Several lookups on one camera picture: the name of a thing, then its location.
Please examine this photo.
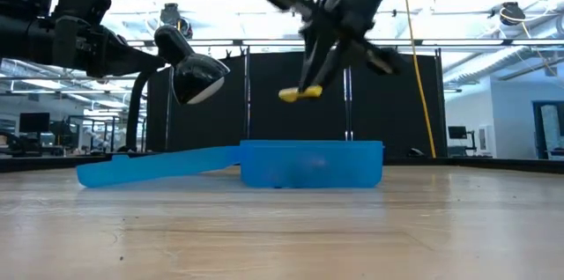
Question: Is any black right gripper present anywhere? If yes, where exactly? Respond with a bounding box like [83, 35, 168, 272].
[264, 0, 404, 93]

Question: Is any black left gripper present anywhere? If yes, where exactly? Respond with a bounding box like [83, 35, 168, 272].
[51, 14, 167, 79]

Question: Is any yellow highlighter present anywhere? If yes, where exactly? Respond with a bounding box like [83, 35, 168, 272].
[278, 85, 324, 104]

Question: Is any blue translucent supply box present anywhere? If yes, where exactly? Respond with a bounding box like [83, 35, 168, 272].
[76, 139, 385, 190]

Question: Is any black ceiling spotlight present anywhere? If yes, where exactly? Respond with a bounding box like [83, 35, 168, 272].
[159, 2, 194, 40]
[499, 1, 527, 26]

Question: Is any black desk lamp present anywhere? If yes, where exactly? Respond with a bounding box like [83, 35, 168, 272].
[125, 24, 231, 153]

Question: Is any black partition panel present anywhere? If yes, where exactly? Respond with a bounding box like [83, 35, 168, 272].
[146, 53, 248, 154]
[350, 49, 446, 158]
[249, 49, 347, 142]

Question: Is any small black computer monitor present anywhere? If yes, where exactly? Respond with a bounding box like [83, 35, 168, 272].
[447, 125, 469, 141]

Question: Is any silver panel post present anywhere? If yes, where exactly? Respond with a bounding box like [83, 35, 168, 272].
[342, 66, 354, 142]

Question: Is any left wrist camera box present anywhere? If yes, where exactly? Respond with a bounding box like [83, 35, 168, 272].
[52, 0, 113, 26]

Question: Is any yellow hanging cable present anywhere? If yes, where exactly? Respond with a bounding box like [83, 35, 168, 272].
[398, 0, 438, 159]

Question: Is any grey metal frame crossbar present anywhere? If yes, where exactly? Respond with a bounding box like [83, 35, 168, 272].
[125, 38, 564, 49]

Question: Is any teal door frame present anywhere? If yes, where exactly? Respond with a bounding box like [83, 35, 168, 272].
[531, 99, 564, 160]

